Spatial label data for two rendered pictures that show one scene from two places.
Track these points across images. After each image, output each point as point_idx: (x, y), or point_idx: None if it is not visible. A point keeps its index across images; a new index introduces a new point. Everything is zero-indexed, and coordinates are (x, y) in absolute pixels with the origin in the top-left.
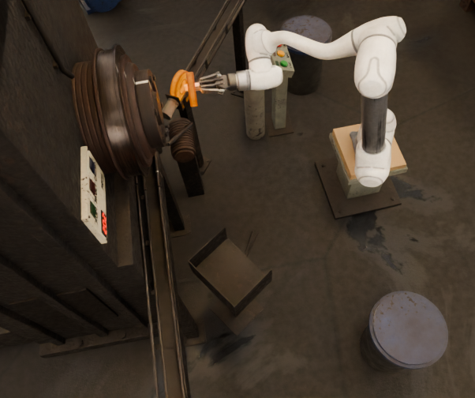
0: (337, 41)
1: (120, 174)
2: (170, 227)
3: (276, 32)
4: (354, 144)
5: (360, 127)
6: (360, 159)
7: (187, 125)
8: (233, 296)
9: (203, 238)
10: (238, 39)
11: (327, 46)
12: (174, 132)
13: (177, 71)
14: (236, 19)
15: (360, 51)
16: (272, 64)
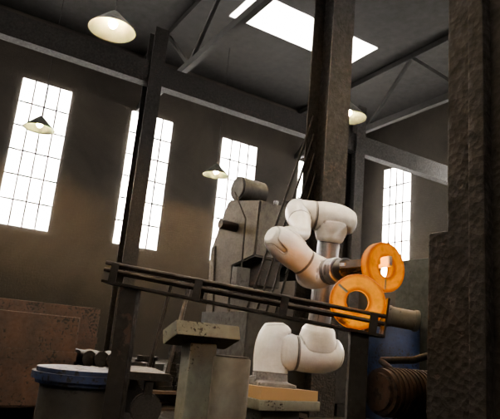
0: (303, 219)
1: None
2: None
3: (286, 228)
4: (278, 382)
5: (277, 350)
6: (333, 335)
7: (392, 357)
8: None
9: None
10: (129, 364)
11: (305, 224)
12: (410, 372)
13: (350, 274)
14: (136, 313)
15: (330, 207)
16: (225, 329)
